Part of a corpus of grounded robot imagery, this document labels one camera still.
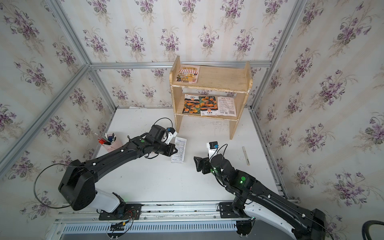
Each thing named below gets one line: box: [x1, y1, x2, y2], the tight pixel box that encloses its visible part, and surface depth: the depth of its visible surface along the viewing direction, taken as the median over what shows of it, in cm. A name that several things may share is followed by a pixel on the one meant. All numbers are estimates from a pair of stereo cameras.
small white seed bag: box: [171, 136, 187, 164], surface depth 86 cm
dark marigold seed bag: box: [182, 94, 201, 114], surface depth 95 cm
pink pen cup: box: [94, 133, 123, 152], surface depth 90 cm
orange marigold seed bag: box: [198, 96, 219, 117], surface depth 95 cm
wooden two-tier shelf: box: [169, 55, 253, 140], surface depth 78 cm
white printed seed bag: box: [217, 96, 237, 117], surface depth 93 cm
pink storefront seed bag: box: [175, 64, 201, 84], surface depth 79 cm
